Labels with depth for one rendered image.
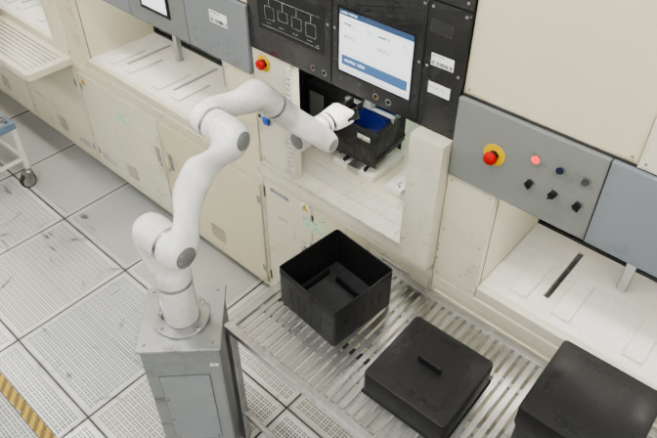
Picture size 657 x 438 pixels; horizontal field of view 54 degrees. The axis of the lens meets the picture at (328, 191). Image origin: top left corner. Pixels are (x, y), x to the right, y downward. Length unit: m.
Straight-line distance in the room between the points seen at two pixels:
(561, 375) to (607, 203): 0.49
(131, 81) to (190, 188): 1.54
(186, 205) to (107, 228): 1.93
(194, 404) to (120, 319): 1.00
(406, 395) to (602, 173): 0.83
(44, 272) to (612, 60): 2.97
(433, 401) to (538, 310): 0.50
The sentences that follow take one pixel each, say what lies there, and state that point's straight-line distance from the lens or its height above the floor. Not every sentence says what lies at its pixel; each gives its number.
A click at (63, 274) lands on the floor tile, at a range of 3.67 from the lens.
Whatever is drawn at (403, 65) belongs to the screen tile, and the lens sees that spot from 1.94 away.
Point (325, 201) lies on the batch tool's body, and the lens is 2.51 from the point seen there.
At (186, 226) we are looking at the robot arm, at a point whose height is 1.21.
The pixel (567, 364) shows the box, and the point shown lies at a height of 1.01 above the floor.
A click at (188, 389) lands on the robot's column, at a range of 2.41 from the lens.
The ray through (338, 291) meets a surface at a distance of 2.31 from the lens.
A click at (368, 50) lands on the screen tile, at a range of 2.00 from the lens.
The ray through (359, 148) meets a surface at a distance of 2.53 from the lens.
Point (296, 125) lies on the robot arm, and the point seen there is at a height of 1.30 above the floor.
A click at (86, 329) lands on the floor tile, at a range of 3.38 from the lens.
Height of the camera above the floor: 2.52
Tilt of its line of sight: 41 degrees down
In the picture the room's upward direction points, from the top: straight up
